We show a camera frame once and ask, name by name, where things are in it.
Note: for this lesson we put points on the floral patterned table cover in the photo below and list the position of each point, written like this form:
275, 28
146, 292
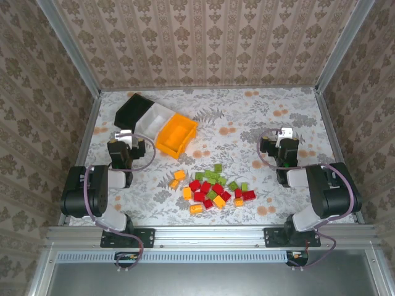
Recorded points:
247, 108

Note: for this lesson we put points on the aluminium side rail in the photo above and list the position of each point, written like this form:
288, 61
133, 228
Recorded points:
88, 132
327, 123

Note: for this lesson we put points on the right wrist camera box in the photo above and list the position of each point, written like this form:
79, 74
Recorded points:
286, 132

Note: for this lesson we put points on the thin aluminium rail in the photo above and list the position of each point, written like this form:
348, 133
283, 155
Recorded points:
210, 88

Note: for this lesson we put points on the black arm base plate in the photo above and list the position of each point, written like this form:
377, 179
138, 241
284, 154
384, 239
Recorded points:
148, 237
273, 237

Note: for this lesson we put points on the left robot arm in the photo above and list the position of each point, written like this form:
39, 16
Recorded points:
80, 191

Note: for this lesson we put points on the orange lego brick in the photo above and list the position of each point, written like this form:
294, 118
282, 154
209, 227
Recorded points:
196, 209
238, 202
187, 193
173, 183
219, 201
179, 175

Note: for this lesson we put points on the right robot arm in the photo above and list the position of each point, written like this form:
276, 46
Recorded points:
327, 191

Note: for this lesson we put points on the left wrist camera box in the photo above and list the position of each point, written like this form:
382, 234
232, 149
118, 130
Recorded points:
122, 135

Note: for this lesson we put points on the black plastic bin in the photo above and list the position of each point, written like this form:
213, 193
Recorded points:
131, 112

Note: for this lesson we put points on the wide aluminium mounting rail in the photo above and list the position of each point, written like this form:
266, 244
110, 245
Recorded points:
210, 237

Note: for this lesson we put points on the aluminium frame post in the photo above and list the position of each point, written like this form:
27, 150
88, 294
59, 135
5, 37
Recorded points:
342, 43
69, 46

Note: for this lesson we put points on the white plastic bin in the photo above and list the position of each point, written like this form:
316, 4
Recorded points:
155, 121

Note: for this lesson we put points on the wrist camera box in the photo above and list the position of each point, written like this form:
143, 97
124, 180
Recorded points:
286, 132
122, 135

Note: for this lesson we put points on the red lego brick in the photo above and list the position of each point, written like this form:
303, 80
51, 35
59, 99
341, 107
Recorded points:
226, 195
194, 185
217, 188
248, 195
238, 193
205, 187
199, 196
208, 203

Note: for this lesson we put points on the grey metal sheet panel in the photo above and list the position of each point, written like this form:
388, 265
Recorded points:
210, 280

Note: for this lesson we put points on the long green lego brick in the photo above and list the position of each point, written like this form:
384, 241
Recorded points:
211, 174

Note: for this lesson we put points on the orange plastic bin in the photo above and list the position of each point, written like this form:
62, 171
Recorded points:
176, 135

